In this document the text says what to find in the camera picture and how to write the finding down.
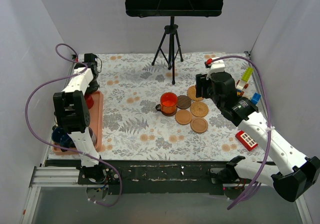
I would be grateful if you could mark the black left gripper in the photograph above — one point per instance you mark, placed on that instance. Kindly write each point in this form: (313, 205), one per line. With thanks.
(88, 100)

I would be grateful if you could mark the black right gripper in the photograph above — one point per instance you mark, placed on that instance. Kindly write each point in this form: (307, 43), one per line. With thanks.
(201, 86)

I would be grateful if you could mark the woven rattan coaster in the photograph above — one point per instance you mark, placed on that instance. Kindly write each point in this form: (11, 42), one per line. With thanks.
(199, 109)
(191, 93)

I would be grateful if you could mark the dark walnut coaster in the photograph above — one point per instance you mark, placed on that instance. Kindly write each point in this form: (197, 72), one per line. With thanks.
(183, 102)
(169, 114)

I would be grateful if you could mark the red cup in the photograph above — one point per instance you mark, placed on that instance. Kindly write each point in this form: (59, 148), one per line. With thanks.
(89, 100)

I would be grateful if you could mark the light wooden coaster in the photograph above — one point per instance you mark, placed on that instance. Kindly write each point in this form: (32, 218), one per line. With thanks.
(199, 125)
(183, 117)

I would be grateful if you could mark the orange cup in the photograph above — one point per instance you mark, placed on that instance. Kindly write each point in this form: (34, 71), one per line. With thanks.
(168, 103)

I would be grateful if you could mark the lilac purple cup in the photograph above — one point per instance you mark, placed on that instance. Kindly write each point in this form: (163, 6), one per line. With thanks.
(93, 136)

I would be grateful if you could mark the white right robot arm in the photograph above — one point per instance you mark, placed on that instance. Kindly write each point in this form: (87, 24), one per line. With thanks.
(293, 172)

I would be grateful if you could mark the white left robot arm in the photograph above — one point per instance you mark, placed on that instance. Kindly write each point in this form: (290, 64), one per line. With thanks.
(72, 114)

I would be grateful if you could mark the dark blue cup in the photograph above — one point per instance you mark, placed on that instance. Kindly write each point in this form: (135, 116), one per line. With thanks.
(60, 137)

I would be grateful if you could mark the toy car with yellow block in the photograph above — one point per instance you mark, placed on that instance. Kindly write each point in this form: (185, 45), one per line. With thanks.
(242, 83)

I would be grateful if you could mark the blue green purple block toy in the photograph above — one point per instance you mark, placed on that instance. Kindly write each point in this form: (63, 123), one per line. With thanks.
(255, 98)

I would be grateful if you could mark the pink plastic tray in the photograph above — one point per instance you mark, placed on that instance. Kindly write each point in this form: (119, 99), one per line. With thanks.
(96, 118)

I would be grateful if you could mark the red toy window block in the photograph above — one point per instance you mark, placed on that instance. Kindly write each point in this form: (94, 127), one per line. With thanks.
(248, 142)

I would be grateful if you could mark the floral patterned table mat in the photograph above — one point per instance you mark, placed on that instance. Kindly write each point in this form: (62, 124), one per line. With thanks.
(132, 128)

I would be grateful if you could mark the black music stand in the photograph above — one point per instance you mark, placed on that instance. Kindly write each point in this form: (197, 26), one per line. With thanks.
(173, 9)

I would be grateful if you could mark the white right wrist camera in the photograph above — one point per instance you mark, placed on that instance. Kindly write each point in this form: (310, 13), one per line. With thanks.
(214, 67)

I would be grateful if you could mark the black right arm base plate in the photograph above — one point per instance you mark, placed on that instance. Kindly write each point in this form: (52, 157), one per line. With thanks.
(225, 176)

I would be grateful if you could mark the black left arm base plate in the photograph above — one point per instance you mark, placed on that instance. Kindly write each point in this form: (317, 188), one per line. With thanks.
(103, 177)

